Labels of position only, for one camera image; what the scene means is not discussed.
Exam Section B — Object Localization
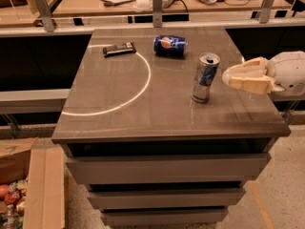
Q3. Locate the middle metal bracket post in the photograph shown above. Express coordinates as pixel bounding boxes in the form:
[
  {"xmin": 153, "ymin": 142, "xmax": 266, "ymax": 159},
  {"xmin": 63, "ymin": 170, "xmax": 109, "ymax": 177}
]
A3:
[{"xmin": 152, "ymin": 0, "xmax": 162, "ymax": 28}]

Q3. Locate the Red Bull can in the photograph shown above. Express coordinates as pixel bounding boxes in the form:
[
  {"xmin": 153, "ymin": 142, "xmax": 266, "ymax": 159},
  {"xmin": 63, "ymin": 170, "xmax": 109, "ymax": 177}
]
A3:
[{"xmin": 192, "ymin": 52, "xmax": 220, "ymax": 103}]

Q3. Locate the grey drawer cabinet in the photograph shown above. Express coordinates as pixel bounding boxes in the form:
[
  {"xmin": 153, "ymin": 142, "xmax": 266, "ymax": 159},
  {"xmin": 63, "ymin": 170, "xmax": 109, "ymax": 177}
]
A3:
[{"xmin": 52, "ymin": 27, "xmax": 290, "ymax": 226}]

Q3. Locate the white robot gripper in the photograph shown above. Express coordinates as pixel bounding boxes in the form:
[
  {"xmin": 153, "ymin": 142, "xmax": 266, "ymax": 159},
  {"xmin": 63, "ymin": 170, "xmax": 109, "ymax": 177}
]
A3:
[{"xmin": 222, "ymin": 51, "xmax": 305, "ymax": 96}]

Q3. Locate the cardboard box with groceries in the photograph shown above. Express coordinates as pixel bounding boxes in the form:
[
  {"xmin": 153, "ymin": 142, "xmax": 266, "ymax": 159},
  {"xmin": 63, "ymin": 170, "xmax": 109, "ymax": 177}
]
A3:
[{"xmin": 0, "ymin": 137, "xmax": 65, "ymax": 229}]

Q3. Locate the white face mask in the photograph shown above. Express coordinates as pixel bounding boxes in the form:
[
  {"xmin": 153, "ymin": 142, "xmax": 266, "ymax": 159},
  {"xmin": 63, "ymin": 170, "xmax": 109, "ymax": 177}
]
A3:
[{"xmin": 131, "ymin": 0, "xmax": 152, "ymax": 12}]

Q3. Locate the blue Pepsi can lying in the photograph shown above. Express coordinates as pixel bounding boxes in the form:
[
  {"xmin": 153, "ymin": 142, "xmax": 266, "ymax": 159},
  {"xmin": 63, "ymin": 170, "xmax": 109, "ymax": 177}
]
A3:
[{"xmin": 153, "ymin": 35, "xmax": 187, "ymax": 57}]

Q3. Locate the right metal bracket post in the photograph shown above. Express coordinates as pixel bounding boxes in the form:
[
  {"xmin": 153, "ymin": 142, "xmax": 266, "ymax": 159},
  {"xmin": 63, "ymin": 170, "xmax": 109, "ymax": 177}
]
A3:
[{"xmin": 258, "ymin": 0, "xmax": 275, "ymax": 24}]

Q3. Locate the left metal bracket post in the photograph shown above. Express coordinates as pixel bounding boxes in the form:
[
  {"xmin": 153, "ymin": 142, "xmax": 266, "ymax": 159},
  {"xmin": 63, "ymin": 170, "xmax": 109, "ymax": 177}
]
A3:
[{"xmin": 34, "ymin": 0, "xmax": 55, "ymax": 32}]

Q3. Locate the metal bracket post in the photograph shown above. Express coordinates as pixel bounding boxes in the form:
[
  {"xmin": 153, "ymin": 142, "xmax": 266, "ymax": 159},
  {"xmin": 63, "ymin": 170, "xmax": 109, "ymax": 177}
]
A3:
[
  {"xmin": 258, "ymin": 0, "xmax": 275, "ymax": 24},
  {"xmin": 152, "ymin": 0, "xmax": 162, "ymax": 28},
  {"xmin": 34, "ymin": 0, "xmax": 55, "ymax": 32}
]

